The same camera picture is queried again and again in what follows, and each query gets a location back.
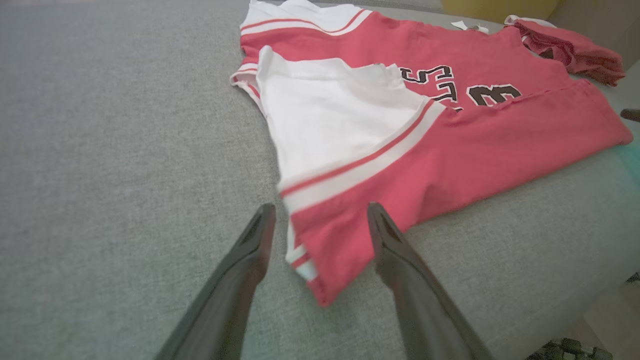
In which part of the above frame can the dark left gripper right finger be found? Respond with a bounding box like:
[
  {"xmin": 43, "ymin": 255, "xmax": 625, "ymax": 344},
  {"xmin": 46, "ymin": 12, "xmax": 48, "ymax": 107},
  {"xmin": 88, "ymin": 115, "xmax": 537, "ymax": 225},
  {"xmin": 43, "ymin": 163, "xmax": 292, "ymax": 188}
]
[{"xmin": 367, "ymin": 201, "xmax": 497, "ymax": 360}]

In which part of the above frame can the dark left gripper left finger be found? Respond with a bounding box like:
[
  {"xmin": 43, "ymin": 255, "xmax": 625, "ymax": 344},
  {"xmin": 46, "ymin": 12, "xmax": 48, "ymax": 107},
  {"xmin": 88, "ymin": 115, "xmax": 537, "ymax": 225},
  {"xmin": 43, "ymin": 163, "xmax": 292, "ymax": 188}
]
[{"xmin": 154, "ymin": 202, "xmax": 277, "ymax": 360}]

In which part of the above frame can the red shorts white waistband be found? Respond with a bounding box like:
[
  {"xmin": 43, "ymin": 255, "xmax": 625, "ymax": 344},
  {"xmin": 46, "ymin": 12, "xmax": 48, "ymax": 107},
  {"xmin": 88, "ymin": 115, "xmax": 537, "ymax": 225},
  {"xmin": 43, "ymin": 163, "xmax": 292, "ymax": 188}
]
[{"xmin": 504, "ymin": 15, "xmax": 627, "ymax": 87}]

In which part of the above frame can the red white basketball jersey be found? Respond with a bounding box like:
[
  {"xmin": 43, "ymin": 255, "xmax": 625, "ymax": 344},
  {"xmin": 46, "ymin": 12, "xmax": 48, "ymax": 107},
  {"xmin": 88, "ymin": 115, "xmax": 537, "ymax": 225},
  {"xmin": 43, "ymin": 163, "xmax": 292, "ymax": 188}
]
[{"xmin": 230, "ymin": 0, "xmax": 634, "ymax": 308}]

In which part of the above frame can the yellow cushion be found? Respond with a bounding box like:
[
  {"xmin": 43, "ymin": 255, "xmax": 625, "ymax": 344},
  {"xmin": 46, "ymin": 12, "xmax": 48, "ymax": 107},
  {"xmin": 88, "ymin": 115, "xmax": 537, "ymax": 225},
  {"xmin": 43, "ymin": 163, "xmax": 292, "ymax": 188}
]
[{"xmin": 440, "ymin": 0, "xmax": 562, "ymax": 25}]

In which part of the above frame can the large grey sofa seat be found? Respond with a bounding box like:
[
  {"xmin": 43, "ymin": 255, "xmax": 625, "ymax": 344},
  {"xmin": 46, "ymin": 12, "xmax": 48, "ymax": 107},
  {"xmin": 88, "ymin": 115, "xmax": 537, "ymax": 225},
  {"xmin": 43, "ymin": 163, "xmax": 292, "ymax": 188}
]
[{"xmin": 0, "ymin": 0, "xmax": 640, "ymax": 360}]

